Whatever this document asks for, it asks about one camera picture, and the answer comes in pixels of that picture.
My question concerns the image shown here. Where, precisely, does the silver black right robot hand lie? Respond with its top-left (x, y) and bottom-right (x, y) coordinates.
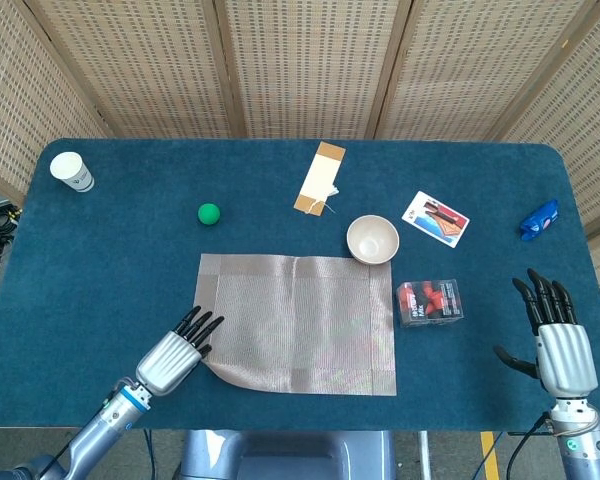
top-left (493, 268), bottom-right (600, 400)

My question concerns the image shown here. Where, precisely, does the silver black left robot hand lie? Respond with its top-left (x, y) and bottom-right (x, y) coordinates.
top-left (134, 306), bottom-right (226, 397)

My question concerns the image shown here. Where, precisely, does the brown woven placemat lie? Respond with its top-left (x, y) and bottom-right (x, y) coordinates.
top-left (193, 252), bottom-right (399, 398)

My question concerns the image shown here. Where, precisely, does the beige round bowl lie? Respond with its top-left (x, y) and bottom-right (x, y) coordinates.
top-left (346, 214), bottom-right (401, 266)

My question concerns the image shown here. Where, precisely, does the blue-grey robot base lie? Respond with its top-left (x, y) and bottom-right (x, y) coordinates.
top-left (177, 428), bottom-right (397, 480)

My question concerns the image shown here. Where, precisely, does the blue snack packet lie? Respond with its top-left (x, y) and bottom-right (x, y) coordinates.
top-left (518, 199), bottom-right (561, 243)

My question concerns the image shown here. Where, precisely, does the clear box with red items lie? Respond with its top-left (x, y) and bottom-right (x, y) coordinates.
top-left (394, 278), bottom-right (465, 329)

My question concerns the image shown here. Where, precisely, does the green ball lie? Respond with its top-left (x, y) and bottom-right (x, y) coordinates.
top-left (197, 202), bottom-right (222, 227)

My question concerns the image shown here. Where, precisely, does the metal table leg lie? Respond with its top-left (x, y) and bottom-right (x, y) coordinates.
top-left (417, 430), bottom-right (433, 480)

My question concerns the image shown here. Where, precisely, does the colourful printed card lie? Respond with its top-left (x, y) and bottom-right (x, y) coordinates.
top-left (401, 190), bottom-right (471, 250)

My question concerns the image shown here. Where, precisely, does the white paper cup blue logo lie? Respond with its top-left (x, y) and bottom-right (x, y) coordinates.
top-left (49, 151), bottom-right (96, 194)

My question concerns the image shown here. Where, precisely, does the brown white paper sleeve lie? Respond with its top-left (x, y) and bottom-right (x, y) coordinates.
top-left (292, 140), bottom-right (348, 219)

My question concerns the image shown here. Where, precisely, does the woven folding screen panel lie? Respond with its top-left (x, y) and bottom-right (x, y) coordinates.
top-left (23, 0), bottom-right (246, 140)
top-left (497, 0), bottom-right (600, 306)
top-left (0, 0), bottom-right (114, 201)
top-left (214, 0), bottom-right (412, 140)
top-left (372, 0), bottom-right (600, 142)

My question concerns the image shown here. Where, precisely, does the dark cable under table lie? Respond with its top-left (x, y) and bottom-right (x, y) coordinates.
top-left (142, 428), bottom-right (157, 480)

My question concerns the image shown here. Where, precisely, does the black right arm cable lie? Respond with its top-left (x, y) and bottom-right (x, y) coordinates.
top-left (507, 412), bottom-right (554, 480)

